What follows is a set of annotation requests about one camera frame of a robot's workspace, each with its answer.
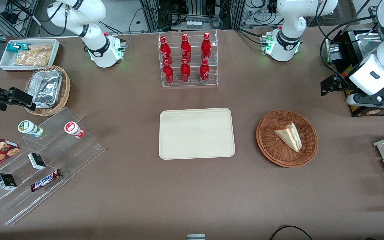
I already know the red lidded yogurt cup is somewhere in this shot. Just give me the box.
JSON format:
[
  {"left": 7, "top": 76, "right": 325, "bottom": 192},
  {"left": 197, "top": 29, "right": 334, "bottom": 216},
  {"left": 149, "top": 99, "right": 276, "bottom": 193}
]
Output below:
[{"left": 64, "top": 121, "right": 86, "bottom": 139}]

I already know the green lidded yogurt cup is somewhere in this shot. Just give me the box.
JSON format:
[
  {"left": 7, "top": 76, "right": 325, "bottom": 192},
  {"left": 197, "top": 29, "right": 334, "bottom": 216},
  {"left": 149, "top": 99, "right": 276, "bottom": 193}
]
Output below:
[{"left": 17, "top": 120, "right": 44, "bottom": 138}]

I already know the steel warmer pan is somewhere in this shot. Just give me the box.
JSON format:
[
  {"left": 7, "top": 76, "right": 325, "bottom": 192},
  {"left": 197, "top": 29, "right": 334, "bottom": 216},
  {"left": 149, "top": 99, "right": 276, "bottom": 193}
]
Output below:
[{"left": 358, "top": 32, "right": 384, "bottom": 57}]

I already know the red cola bottle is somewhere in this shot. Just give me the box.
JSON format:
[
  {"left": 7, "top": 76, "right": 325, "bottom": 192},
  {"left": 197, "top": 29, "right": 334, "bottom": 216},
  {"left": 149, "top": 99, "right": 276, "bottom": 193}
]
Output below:
[
  {"left": 180, "top": 33, "right": 192, "bottom": 63},
  {"left": 201, "top": 32, "right": 212, "bottom": 61},
  {"left": 199, "top": 59, "right": 211, "bottom": 84},
  {"left": 160, "top": 36, "right": 173, "bottom": 64},
  {"left": 163, "top": 59, "right": 175, "bottom": 85},
  {"left": 180, "top": 58, "right": 191, "bottom": 84}
]

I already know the Snickers chocolate bar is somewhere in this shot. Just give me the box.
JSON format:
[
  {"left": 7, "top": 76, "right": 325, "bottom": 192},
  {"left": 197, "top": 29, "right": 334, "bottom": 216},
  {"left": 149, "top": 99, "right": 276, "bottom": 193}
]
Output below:
[{"left": 30, "top": 169, "right": 63, "bottom": 193}]

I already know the clear acrylic stepped stand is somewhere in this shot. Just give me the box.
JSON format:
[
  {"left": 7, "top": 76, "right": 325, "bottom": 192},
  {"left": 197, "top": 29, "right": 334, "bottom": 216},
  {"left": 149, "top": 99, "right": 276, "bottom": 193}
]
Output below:
[{"left": 0, "top": 106, "right": 106, "bottom": 226}]

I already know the beige plastic tray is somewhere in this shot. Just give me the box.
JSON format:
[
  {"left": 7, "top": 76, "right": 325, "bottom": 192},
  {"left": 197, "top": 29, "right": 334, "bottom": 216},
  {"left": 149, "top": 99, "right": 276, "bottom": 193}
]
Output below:
[{"left": 159, "top": 107, "right": 236, "bottom": 160}]

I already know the green snack packet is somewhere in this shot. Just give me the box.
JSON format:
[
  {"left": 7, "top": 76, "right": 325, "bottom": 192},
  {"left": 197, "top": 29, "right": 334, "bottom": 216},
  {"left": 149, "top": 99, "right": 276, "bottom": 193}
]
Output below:
[{"left": 6, "top": 42, "right": 30, "bottom": 53}]

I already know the clear bag of crackers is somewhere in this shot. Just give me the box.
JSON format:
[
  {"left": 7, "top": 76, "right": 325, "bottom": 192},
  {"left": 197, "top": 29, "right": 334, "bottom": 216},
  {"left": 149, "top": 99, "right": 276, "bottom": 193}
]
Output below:
[{"left": 13, "top": 45, "right": 53, "bottom": 67}]

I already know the triangular sandwich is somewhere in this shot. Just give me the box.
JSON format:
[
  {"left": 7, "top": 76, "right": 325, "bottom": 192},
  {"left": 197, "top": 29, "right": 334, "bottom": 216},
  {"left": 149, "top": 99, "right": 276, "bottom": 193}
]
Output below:
[{"left": 273, "top": 122, "right": 303, "bottom": 153}]

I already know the black food warmer cabinet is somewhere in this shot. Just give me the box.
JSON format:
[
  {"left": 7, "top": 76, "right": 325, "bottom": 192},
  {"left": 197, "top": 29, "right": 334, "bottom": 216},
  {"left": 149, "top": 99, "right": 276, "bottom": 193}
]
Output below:
[{"left": 325, "top": 28, "right": 384, "bottom": 117}]

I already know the small black white box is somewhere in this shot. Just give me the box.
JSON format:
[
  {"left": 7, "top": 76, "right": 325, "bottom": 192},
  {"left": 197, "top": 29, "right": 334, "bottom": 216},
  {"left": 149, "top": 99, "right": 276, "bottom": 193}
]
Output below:
[
  {"left": 0, "top": 173, "right": 18, "bottom": 191},
  {"left": 27, "top": 152, "right": 47, "bottom": 171}
]

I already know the light wicker basket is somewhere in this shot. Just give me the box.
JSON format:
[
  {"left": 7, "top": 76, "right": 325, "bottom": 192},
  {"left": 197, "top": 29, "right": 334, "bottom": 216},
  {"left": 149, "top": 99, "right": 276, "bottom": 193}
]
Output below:
[{"left": 24, "top": 65, "right": 71, "bottom": 117}]

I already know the stack of foil containers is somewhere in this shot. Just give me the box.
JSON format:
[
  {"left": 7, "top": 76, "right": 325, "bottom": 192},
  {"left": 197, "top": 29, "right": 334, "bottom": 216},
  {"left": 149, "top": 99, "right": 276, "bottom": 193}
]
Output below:
[{"left": 31, "top": 69, "right": 63, "bottom": 108}]

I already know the clear acrylic bottle rack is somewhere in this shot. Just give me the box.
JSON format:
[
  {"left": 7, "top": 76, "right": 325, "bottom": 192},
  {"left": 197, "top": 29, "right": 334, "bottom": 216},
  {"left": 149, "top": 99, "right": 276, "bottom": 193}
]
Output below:
[{"left": 158, "top": 29, "right": 219, "bottom": 88}]

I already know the aluminium equipment frame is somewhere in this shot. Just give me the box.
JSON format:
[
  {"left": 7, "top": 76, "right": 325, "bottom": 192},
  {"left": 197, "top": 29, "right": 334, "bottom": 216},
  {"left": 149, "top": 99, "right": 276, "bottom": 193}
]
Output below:
[{"left": 139, "top": 0, "right": 279, "bottom": 32}]

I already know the brown wicker basket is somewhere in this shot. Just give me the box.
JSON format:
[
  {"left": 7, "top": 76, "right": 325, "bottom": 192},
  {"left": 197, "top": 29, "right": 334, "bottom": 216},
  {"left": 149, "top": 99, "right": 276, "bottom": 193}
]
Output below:
[{"left": 256, "top": 109, "right": 319, "bottom": 168}]

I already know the white rectangular snack bin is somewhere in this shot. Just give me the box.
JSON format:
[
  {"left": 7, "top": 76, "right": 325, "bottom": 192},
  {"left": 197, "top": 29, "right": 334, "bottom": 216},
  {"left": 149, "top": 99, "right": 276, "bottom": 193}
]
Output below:
[{"left": 0, "top": 39, "right": 61, "bottom": 71}]

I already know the black floor cable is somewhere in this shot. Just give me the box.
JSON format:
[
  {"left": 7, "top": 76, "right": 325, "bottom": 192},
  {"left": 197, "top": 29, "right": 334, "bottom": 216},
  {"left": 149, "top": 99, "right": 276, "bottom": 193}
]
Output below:
[{"left": 268, "top": 225, "right": 314, "bottom": 240}]

